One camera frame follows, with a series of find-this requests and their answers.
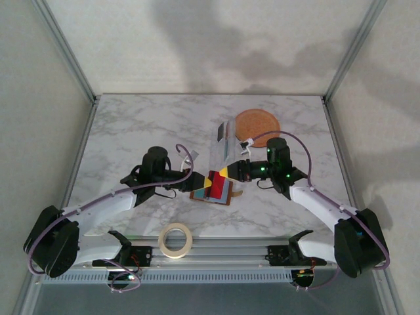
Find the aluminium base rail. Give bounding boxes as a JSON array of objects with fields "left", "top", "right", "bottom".
[{"left": 31, "top": 236, "right": 388, "bottom": 273}]

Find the aluminium table side rail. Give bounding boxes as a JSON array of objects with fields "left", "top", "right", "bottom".
[
  {"left": 322, "top": 97, "right": 358, "bottom": 211},
  {"left": 64, "top": 98, "right": 100, "bottom": 206}
]

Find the grey slotted cable duct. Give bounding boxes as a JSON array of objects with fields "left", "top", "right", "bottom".
[{"left": 42, "top": 270, "right": 294, "bottom": 285}]

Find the red VIP card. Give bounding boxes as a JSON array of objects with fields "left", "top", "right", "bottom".
[{"left": 208, "top": 169, "right": 231, "bottom": 200}]

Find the brown leather card holder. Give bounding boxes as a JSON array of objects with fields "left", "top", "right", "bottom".
[{"left": 189, "top": 177, "right": 244, "bottom": 207}]

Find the aluminium frame post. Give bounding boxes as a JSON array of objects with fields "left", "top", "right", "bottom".
[
  {"left": 321, "top": 0, "right": 390, "bottom": 105},
  {"left": 31, "top": 0, "right": 101, "bottom": 105}
]

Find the round orange coaster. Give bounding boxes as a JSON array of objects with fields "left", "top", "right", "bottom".
[{"left": 235, "top": 108, "right": 282, "bottom": 148}]

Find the beige masking tape roll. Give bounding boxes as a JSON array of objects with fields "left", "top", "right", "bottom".
[{"left": 157, "top": 222, "right": 194, "bottom": 260}]

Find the dark grey card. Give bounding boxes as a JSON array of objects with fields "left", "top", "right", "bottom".
[{"left": 217, "top": 121, "right": 230, "bottom": 142}]

